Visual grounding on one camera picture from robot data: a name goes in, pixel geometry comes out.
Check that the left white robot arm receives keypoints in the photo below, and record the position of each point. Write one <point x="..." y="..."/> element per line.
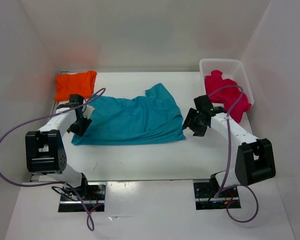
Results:
<point x="45" y="150"/>

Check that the white plastic basket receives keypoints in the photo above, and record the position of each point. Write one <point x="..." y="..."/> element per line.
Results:
<point x="231" y="69"/>

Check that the pink t shirt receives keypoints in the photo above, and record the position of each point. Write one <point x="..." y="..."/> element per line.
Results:
<point x="225" y="91"/>

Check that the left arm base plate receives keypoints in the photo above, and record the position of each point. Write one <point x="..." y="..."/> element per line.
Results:
<point x="93" y="198"/>

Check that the orange t shirt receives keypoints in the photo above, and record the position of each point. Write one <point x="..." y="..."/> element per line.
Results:
<point x="82" y="83"/>

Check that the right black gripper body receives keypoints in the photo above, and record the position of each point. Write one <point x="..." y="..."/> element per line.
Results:
<point x="202" y="124"/>

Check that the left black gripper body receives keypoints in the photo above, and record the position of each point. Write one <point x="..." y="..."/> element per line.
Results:
<point x="80" y="126"/>

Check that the teal t shirt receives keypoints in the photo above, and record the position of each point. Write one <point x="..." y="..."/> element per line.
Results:
<point x="154" y="118"/>

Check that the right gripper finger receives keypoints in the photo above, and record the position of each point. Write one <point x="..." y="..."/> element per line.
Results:
<point x="188" y="118"/>
<point x="199" y="130"/>

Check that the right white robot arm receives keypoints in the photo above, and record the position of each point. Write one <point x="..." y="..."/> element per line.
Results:
<point x="250" y="159"/>

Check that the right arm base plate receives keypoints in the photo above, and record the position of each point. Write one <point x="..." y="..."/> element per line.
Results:
<point x="204" y="197"/>

